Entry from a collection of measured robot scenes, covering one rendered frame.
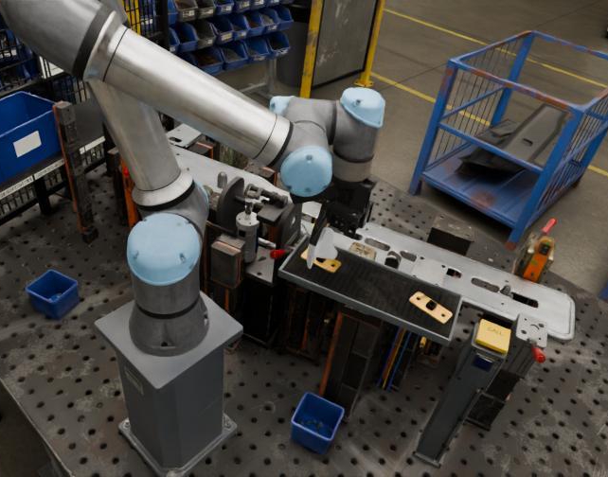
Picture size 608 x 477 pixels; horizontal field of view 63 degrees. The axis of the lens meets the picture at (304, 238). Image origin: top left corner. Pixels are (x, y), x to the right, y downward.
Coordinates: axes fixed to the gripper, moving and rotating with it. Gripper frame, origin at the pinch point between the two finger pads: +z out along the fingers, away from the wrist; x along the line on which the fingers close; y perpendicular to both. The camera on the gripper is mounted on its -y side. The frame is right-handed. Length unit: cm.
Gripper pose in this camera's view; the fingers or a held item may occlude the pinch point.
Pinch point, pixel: (324, 248)
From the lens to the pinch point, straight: 105.5
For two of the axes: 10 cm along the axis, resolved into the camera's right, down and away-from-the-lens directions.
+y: 8.5, 4.1, -3.3
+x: 5.1, -5.0, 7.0
